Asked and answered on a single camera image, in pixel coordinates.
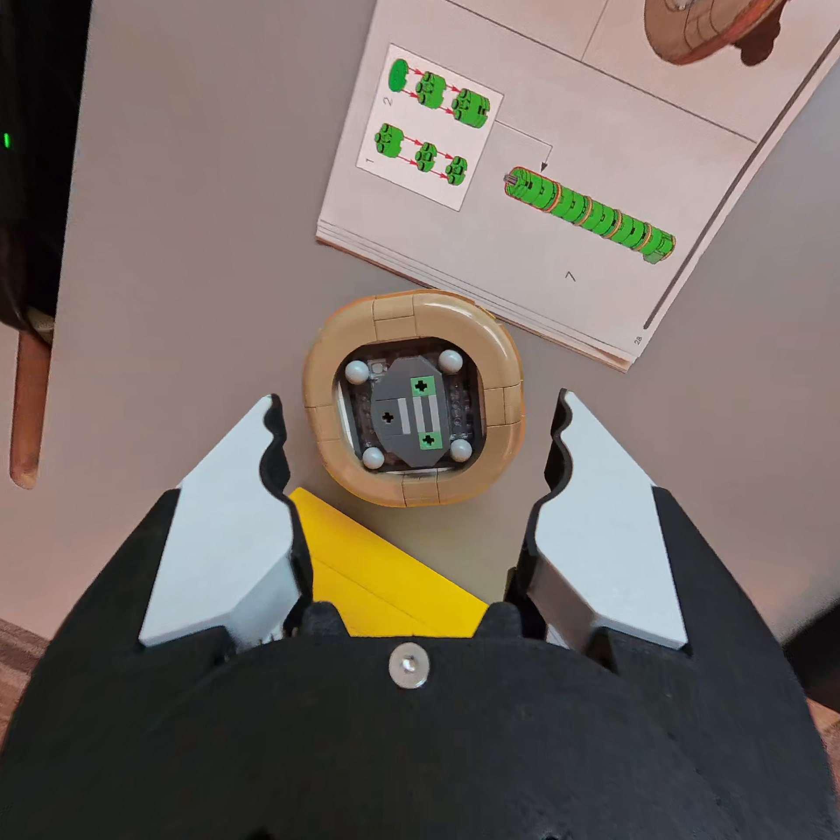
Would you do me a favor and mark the grey desk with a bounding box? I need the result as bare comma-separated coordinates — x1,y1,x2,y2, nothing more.
0,0,840,706

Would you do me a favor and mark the thick toy instruction booklet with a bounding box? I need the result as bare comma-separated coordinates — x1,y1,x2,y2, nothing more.
315,0,840,375

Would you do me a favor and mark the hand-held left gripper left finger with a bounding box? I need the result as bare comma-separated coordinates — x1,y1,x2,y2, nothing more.
138,392,315,652

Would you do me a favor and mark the black device with green light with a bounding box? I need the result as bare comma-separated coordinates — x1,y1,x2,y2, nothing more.
0,0,93,329

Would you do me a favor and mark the brown wooden rod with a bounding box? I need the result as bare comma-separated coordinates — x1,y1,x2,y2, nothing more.
9,325,55,491

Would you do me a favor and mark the tan toy brick pot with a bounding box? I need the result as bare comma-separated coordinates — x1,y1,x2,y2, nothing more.
302,289,526,509

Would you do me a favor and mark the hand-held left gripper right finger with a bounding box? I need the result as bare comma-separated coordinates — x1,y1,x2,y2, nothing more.
511,387,691,652

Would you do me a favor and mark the yellow plastic bin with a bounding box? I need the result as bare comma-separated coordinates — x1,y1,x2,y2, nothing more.
287,487,492,639

